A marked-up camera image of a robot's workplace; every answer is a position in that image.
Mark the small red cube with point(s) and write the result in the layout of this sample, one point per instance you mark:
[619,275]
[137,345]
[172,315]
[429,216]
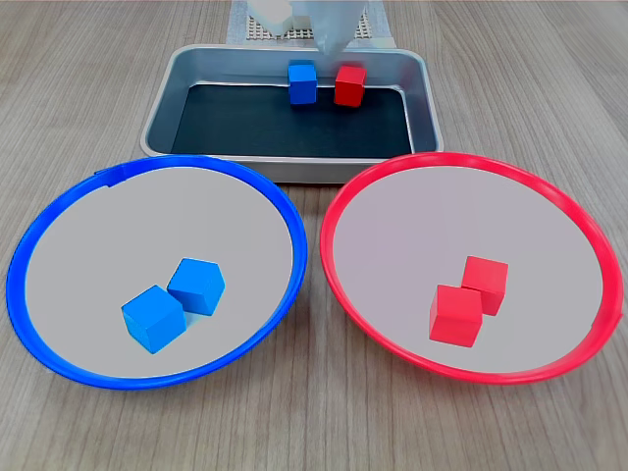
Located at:
[455,316]
[350,86]
[488,277]

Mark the small blue cube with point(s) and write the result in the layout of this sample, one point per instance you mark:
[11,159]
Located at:
[153,319]
[302,83]
[196,287]

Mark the steel tray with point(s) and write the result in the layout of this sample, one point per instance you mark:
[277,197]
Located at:
[162,113]

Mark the red-rimmed white plate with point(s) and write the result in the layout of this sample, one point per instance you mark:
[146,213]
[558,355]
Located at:
[392,235]

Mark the blue-rimmed white plate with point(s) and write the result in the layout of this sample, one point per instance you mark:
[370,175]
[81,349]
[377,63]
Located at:
[98,245]

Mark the pale perforated base plate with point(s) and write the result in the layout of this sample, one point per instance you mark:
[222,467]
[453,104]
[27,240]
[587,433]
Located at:
[365,24]

